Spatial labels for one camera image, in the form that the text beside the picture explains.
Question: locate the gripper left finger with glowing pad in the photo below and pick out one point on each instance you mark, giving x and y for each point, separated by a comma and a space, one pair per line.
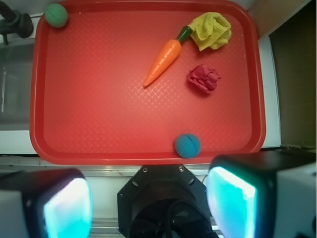
45, 204

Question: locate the green foam ball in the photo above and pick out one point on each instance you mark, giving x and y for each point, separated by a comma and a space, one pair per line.
56, 15

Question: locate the red plastic tray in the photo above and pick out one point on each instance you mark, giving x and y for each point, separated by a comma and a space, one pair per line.
88, 102

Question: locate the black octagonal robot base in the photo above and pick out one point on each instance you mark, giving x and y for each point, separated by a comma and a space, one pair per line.
164, 202

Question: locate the blue foam ball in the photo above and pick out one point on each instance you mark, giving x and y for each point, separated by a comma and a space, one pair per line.
187, 146

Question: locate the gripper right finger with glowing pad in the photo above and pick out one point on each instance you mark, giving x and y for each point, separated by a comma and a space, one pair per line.
269, 194

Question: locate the yellow crumpled cloth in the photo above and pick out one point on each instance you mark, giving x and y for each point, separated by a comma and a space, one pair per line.
210, 30

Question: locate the black clamp mount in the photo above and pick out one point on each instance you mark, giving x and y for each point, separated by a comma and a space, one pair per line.
14, 22

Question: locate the orange toy carrot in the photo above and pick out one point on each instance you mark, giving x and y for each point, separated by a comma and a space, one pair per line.
168, 54

